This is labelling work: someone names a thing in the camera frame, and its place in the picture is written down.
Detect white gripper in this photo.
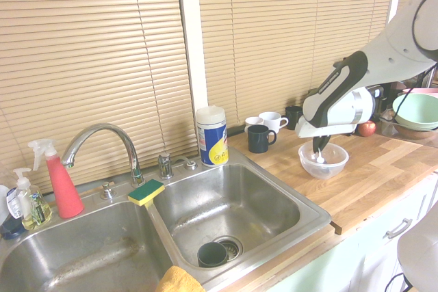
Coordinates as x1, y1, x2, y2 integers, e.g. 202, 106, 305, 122
294, 116, 357, 155

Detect stainless steel double sink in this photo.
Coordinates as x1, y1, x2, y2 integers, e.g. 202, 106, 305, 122
0, 146, 333, 292

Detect metal sink drain strainer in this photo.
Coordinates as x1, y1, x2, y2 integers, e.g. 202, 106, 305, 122
214, 236, 243, 261

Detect chrome sink knob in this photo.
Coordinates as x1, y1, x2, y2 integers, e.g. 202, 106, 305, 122
99, 181, 116, 200

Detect clear plastic bowl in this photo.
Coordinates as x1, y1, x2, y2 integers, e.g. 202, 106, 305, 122
298, 144, 350, 181

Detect black mug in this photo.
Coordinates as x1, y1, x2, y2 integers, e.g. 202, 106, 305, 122
285, 105, 305, 131

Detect red apple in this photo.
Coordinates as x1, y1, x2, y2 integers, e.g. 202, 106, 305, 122
358, 120, 377, 137

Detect large white mug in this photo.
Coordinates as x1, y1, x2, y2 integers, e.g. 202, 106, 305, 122
258, 111, 290, 135

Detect dark blue mug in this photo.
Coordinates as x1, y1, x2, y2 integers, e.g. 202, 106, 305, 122
247, 124, 277, 155

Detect clear plastic container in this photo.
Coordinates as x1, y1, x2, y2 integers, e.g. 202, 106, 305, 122
378, 107, 438, 149

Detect black silver toaster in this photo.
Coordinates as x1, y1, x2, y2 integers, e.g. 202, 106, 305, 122
368, 83, 389, 115

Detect brown wooden bowl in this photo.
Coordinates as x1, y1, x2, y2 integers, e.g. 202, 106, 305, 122
393, 123, 438, 141

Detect pale green bowl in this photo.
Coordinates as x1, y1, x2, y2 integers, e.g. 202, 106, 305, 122
391, 92, 438, 132

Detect disinfecting wipes canister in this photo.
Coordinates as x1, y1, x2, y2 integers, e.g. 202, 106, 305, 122
196, 105, 230, 169

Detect pink bowl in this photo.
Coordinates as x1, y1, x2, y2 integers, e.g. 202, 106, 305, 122
402, 87, 438, 96

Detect pale green cabinet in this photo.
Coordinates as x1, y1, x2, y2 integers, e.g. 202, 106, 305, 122
270, 172, 438, 292

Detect wide beige window blind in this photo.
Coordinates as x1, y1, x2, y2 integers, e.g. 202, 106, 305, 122
196, 0, 400, 129
0, 0, 201, 194

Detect dark green cup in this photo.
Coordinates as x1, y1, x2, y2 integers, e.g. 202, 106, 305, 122
196, 241, 229, 268

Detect yellow green sponge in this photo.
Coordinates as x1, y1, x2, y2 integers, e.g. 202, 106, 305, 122
127, 178, 166, 207

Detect orange cloth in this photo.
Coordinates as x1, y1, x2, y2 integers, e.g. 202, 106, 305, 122
154, 265, 206, 292

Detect chrome gooseneck faucet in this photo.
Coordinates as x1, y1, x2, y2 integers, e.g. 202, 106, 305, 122
60, 123, 146, 189

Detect red spray bottle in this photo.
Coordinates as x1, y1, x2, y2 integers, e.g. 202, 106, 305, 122
27, 138, 85, 220

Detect yellow hand soap pump bottle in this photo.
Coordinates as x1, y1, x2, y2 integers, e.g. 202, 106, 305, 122
12, 168, 54, 231

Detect white bottle blue label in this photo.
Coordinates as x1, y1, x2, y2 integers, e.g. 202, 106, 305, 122
0, 185, 25, 241

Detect silver drawer handle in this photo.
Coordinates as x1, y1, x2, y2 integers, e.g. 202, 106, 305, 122
385, 218, 413, 240

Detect black cable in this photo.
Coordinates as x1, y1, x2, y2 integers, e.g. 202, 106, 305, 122
385, 272, 410, 292

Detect chrome faucet handle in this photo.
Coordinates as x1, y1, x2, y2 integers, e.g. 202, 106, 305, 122
157, 150, 174, 180

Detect white window frame post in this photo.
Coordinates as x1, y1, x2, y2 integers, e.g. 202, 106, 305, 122
175, 0, 209, 108

